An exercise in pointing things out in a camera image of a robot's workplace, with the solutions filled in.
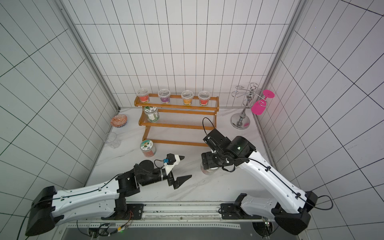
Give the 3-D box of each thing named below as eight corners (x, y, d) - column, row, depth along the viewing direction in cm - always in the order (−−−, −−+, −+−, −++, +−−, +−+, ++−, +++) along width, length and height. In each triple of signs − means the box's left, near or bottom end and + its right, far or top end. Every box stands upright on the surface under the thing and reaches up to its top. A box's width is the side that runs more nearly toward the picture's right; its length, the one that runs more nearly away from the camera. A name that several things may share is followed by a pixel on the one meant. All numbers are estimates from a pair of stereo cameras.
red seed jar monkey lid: (142, 157, 93) (138, 151, 87) (144, 145, 98) (141, 139, 93) (154, 157, 93) (152, 151, 87) (156, 145, 98) (154, 139, 92)
